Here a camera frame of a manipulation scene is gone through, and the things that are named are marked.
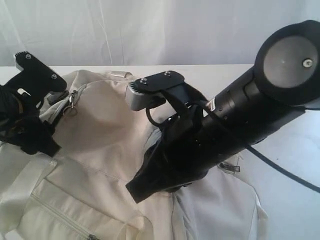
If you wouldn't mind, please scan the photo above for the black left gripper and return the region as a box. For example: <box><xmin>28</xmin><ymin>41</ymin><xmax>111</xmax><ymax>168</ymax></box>
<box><xmin>9</xmin><ymin>117</ymin><xmax>61</xmax><ymax>157</ymax></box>

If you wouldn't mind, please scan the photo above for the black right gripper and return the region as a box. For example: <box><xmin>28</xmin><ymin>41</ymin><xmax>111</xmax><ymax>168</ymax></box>
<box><xmin>126</xmin><ymin>109</ymin><xmax>214</xmax><ymax>203</ymax></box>

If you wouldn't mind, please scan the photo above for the beige fabric duffel bag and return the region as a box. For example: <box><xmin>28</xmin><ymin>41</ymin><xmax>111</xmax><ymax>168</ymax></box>
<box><xmin>0</xmin><ymin>70</ymin><xmax>268</xmax><ymax>240</ymax></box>

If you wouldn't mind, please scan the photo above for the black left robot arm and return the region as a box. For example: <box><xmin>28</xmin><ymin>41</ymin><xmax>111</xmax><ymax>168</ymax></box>
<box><xmin>0</xmin><ymin>85</ymin><xmax>61</xmax><ymax>157</ymax></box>

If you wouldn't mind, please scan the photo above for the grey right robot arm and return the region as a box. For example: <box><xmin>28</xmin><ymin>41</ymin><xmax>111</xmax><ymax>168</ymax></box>
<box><xmin>125</xmin><ymin>20</ymin><xmax>320</xmax><ymax>203</ymax></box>

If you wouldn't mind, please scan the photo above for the white backdrop curtain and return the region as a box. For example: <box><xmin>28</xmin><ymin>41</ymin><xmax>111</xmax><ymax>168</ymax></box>
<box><xmin>0</xmin><ymin>0</ymin><xmax>320</xmax><ymax>66</ymax></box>

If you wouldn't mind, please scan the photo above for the dark front pocket zipper pull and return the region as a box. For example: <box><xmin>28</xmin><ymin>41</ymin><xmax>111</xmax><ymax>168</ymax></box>
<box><xmin>87</xmin><ymin>234</ymin><xmax>100</xmax><ymax>240</ymax></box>

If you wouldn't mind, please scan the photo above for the black right strap D-ring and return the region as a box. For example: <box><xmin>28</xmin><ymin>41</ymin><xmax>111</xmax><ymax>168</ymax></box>
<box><xmin>217</xmin><ymin>162</ymin><xmax>241</xmax><ymax>175</ymax></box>

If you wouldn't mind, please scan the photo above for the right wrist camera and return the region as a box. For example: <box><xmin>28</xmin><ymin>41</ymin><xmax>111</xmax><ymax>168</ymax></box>
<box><xmin>125</xmin><ymin>70</ymin><xmax>185</xmax><ymax>112</ymax></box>

